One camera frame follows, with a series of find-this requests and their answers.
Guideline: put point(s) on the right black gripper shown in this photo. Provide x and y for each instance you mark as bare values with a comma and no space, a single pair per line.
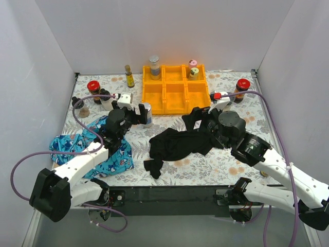
199,116

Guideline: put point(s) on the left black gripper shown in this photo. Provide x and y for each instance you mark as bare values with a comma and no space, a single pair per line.
134,116

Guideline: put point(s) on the blue-label spice jar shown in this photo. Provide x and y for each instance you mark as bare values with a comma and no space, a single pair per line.
148,108
154,67

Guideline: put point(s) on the small yellow-label sauce bottle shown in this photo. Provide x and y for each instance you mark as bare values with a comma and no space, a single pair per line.
129,76

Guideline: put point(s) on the yellow-lid spice shaker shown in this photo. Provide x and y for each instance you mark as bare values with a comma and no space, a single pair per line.
194,72

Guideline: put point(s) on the red-lid sauce jar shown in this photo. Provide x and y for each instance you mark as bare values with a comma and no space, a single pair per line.
241,86
94,88

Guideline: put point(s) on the pink-lid spice shaker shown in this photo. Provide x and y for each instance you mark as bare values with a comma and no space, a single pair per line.
192,64

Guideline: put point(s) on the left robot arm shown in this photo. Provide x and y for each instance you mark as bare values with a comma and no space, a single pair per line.
56,191

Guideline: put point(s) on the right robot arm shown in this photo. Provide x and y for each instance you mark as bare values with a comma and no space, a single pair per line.
303,195

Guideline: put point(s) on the black cloth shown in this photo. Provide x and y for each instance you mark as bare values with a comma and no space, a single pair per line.
173,145

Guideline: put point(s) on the orange six-compartment bin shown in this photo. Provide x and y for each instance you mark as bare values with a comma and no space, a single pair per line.
173,93

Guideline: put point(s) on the black-cap white bottle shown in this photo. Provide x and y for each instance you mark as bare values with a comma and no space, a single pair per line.
106,101

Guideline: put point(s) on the blue shark-print cloth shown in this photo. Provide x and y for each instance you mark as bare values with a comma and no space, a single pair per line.
119,162

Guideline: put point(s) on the small black-cap bottle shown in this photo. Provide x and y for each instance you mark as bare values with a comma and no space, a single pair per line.
81,109

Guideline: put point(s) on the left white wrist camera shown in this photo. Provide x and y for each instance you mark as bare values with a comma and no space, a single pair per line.
124,100

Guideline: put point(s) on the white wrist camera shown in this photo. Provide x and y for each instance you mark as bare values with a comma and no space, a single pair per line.
124,100
219,100

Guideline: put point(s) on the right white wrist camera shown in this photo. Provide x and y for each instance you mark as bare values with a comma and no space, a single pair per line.
219,100

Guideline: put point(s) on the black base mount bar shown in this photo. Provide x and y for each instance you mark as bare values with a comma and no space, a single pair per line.
169,200

